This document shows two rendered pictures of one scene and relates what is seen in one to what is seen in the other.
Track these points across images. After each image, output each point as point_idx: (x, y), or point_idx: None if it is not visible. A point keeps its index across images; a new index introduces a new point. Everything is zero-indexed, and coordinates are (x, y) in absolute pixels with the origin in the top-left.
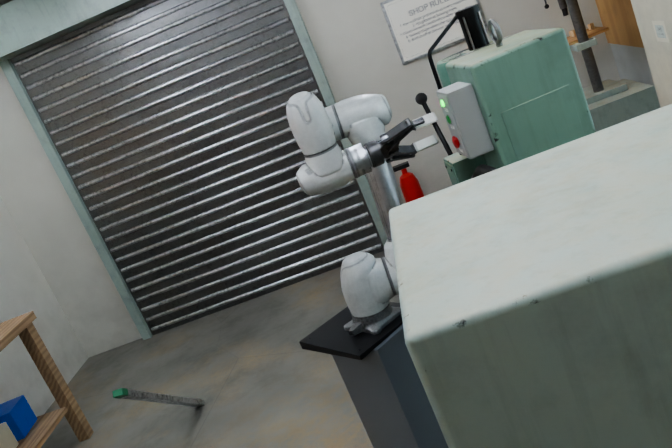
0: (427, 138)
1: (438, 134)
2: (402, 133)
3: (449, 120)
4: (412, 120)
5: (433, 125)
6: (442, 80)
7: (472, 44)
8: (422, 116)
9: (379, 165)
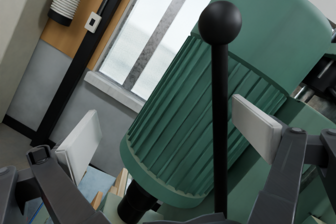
0: (89, 124)
1: (226, 161)
2: (298, 194)
3: None
4: (277, 122)
5: (226, 132)
6: (295, 46)
7: None
8: (256, 107)
9: None
